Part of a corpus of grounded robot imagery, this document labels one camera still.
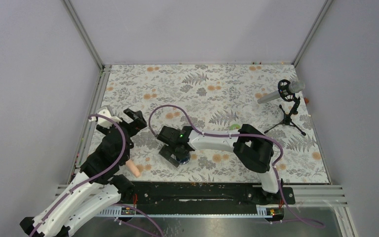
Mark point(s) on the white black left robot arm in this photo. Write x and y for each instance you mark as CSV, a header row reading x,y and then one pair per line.
x,y
96,185

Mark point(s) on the green pill bottle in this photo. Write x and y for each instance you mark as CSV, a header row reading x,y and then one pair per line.
x,y
235,127

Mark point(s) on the floral patterned table mat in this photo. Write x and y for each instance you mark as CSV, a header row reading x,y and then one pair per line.
x,y
212,97

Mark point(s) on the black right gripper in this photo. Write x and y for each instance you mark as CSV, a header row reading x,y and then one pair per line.
x,y
167,152

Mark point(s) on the black microphone tripod stand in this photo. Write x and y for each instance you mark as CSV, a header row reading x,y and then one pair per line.
x,y
287,120

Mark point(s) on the silver microphone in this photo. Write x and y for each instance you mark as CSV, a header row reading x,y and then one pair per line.
x,y
286,90

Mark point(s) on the aluminium rail frame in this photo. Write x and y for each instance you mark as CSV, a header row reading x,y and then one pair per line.
x,y
305,195

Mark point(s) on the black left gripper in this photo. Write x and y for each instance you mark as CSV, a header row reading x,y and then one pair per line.
x,y
138,123

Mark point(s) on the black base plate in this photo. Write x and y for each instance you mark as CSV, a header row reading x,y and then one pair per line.
x,y
192,198

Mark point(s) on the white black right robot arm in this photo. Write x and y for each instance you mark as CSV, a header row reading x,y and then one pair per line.
x,y
250,146

